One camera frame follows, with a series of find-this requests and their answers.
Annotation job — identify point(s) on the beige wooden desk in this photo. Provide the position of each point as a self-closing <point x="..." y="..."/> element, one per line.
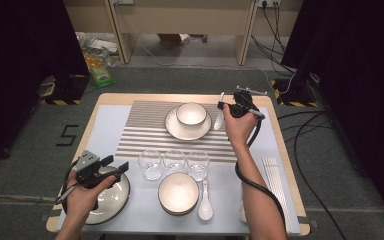
<point x="186" y="16"/>

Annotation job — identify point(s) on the pale blue table mat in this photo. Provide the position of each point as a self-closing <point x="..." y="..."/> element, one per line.
<point x="220" y="227"/>

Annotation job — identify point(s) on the black yellow striped stand base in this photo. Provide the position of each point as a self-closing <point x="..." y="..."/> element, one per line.
<point x="296" y="95"/>
<point x="70" y="90"/>

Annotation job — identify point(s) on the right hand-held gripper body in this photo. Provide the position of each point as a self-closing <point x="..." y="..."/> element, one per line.
<point x="241" y="106"/>

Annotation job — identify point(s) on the black curtain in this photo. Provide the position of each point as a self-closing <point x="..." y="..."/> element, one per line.
<point x="363" y="83"/>
<point x="13" y="66"/>

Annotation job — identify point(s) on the clear drinking glass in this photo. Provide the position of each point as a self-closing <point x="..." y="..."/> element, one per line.
<point x="198" y="163"/>
<point x="150" y="165"/>
<point x="174" y="159"/>

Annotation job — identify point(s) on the person's right hand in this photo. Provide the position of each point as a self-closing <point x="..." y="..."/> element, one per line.
<point x="241" y="131"/>

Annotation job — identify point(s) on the person's left hand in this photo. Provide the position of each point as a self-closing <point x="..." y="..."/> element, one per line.
<point x="83" y="201"/>

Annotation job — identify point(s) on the white bowl with dark rim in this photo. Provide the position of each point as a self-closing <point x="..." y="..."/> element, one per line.
<point x="179" y="191"/>
<point x="179" y="214"/>
<point x="191" y="113"/>

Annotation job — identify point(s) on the clear plastic bags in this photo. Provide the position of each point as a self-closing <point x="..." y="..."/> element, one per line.
<point x="96" y="43"/>

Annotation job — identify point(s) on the bundle of white chopsticks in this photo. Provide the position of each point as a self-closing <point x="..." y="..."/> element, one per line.
<point x="277" y="193"/>

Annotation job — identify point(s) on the green snack bag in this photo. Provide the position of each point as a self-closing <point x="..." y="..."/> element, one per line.
<point x="100" y="71"/>

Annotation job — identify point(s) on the brown cardboard box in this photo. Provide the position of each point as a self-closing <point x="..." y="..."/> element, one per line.
<point x="171" y="40"/>

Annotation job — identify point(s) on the white wall socket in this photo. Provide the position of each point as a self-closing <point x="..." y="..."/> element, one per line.
<point x="259" y="2"/>

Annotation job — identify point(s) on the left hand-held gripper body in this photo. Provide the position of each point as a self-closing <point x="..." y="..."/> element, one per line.
<point x="87" y="161"/>

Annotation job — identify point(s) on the small red object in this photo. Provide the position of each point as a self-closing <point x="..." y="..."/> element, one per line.
<point x="204" y="38"/>

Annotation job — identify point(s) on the striped grey placemat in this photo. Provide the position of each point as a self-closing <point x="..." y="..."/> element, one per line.
<point x="146" y="133"/>

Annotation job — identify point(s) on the white plate with dark rim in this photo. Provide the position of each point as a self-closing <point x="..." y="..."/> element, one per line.
<point x="186" y="132"/>
<point x="113" y="203"/>

